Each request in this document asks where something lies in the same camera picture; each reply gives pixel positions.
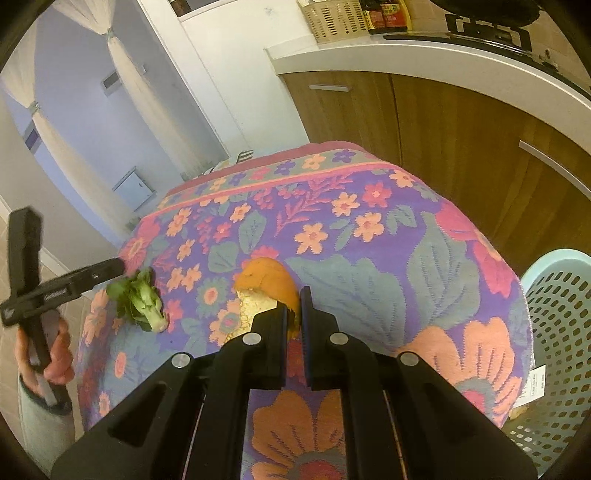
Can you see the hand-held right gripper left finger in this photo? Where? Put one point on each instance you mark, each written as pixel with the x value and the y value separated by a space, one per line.
pixel 277 350

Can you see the white tied curtain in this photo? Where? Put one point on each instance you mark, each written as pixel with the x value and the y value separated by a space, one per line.
pixel 60 152
pixel 138 101

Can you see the white paper label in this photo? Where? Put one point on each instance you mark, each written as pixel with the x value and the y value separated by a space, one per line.
pixel 536 383

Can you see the person's left hand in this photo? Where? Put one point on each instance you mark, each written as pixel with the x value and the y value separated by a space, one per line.
pixel 60 355

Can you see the dark sauce bottle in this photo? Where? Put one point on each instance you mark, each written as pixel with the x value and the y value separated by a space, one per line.
pixel 371 16

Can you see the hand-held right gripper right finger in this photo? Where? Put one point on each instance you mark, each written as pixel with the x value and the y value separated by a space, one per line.
pixel 308 355

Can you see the beige slatted storage basket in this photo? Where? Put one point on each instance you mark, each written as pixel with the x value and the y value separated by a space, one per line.
pixel 332 21

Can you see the light blue plastic basket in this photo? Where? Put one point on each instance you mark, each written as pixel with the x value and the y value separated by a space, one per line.
pixel 558 323

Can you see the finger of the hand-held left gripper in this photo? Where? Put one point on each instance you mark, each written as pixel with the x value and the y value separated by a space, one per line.
pixel 97 276

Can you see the black frying pan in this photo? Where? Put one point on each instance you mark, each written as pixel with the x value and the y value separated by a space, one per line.
pixel 485 7

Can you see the white wall box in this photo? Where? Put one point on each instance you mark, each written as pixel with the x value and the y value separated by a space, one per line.
pixel 134 189

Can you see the white wall vent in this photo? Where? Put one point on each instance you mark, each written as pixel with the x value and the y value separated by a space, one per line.
pixel 111 83

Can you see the black burner grate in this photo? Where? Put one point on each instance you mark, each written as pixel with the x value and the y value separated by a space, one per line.
pixel 461 23

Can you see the red label sauce bottle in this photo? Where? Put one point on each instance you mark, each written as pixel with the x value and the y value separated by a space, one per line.
pixel 395 16

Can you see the floral purple cloth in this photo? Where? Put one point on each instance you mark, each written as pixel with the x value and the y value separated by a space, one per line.
pixel 369 258

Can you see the black glass gas stove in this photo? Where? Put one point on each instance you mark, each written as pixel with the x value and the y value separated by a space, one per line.
pixel 563 46

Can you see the green bok choy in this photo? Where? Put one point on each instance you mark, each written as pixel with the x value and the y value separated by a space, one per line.
pixel 138 300

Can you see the wooden base cabinet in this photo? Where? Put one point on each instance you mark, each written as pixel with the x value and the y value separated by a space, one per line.
pixel 438 138

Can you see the person's left forearm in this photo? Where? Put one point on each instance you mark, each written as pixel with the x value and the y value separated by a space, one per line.
pixel 41 429

